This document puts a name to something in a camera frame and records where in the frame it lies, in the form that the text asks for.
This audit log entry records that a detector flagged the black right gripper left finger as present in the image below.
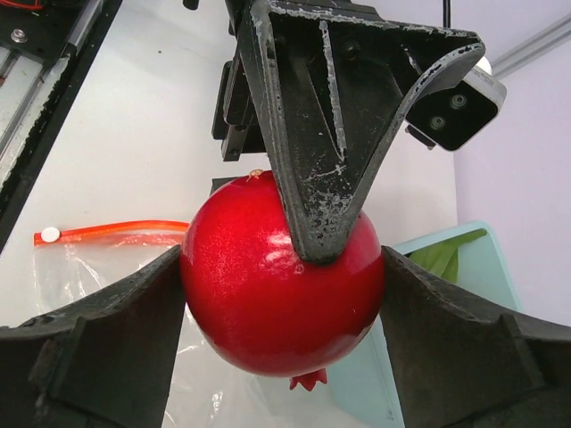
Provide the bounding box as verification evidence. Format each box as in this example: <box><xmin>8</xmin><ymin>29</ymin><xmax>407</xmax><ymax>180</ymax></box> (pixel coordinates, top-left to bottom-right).
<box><xmin>1</xmin><ymin>247</ymin><xmax>186</xmax><ymax>427</ymax></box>

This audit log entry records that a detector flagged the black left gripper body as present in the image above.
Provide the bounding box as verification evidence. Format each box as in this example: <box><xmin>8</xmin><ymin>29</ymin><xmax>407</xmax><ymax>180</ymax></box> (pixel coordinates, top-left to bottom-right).
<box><xmin>211</xmin><ymin>1</ymin><xmax>266</xmax><ymax>161</ymax></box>

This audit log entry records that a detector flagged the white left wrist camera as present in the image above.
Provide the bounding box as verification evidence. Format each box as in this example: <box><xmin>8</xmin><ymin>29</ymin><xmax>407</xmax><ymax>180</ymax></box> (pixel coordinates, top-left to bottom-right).
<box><xmin>405</xmin><ymin>57</ymin><xmax>507</xmax><ymax>152</ymax></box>

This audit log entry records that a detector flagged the green fake leafy vegetable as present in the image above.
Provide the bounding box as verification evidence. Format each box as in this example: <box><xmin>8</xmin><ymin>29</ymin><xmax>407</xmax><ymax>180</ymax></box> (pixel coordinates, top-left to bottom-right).
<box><xmin>409</xmin><ymin>228</ymin><xmax>487</xmax><ymax>284</ymax></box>

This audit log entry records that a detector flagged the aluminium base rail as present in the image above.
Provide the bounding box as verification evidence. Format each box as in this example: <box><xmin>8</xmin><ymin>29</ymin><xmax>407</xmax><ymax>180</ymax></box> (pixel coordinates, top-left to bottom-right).
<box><xmin>1</xmin><ymin>1</ymin><xmax>121</xmax><ymax>243</ymax></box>

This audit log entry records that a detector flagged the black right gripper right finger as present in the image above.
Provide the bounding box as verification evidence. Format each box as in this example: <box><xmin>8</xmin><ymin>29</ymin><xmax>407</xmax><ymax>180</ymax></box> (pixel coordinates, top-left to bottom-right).
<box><xmin>380</xmin><ymin>247</ymin><xmax>570</xmax><ymax>427</ymax></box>

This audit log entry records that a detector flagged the light blue plastic bin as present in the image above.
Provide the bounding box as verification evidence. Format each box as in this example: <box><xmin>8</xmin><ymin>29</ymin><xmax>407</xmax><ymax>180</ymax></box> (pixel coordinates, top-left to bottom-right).
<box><xmin>327</xmin><ymin>222</ymin><xmax>525</xmax><ymax>427</ymax></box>

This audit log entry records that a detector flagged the clear zip top bag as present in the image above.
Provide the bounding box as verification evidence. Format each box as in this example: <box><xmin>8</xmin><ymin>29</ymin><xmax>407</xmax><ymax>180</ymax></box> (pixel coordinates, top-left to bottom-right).
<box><xmin>31</xmin><ymin>220</ymin><xmax>343</xmax><ymax>427</ymax></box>

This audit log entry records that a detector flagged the red fake apple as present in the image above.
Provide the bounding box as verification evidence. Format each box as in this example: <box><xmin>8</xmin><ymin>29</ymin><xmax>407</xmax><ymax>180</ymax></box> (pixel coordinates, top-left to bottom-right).
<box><xmin>179</xmin><ymin>169</ymin><xmax>385</xmax><ymax>391</ymax></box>

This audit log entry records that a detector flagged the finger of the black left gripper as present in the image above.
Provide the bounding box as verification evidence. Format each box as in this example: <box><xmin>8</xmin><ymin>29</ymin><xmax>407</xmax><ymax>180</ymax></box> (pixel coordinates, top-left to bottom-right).
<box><xmin>236</xmin><ymin>1</ymin><xmax>485</xmax><ymax>263</ymax></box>

